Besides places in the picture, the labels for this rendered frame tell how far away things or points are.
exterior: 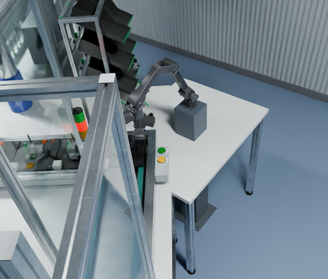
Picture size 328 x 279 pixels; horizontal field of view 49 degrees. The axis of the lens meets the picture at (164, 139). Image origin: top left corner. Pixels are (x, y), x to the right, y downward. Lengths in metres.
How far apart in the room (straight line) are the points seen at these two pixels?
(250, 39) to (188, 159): 2.23
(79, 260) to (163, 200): 1.46
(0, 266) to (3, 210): 1.37
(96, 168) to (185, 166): 1.53
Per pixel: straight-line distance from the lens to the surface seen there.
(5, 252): 0.73
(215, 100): 2.50
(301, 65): 3.95
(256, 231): 2.84
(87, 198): 0.51
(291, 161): 3.34
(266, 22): 3.91
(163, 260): 1.73
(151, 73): 1.79
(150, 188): 1.84
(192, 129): 2.13
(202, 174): 2.01
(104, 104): 0.66
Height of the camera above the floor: 2.38
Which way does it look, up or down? 43 degrees down
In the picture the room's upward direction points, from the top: 6 degrees counter-clockwise
